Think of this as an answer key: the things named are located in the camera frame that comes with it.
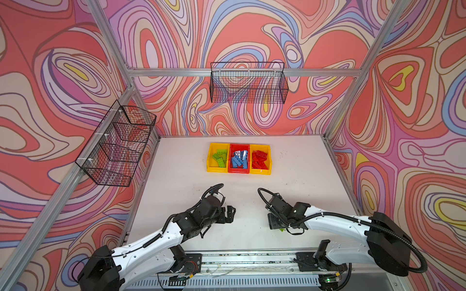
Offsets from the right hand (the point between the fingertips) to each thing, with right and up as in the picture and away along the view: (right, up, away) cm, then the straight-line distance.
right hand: (277, 225), depth 84 cm
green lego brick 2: (-27, +34, +24) cm, 50 cm away
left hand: (-22, +8, -4) cm, 24 cm away
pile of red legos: (-6, +30, +20) cm, 37 cm away
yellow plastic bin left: (-33, +27, +21) cm, 48 cm away
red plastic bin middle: (-20, +37, +22) cm, 47 cm away
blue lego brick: (-19, +30, +18) cm, 39 cm away
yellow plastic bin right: (-2, +36, +21) cm, 42 cm away
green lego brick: (-28, +28, +19) cm, 44 cm away
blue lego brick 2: (-16, +33, +21) cm, 42 cm away
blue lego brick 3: (-14, +28, +18) cm, 36 cm away
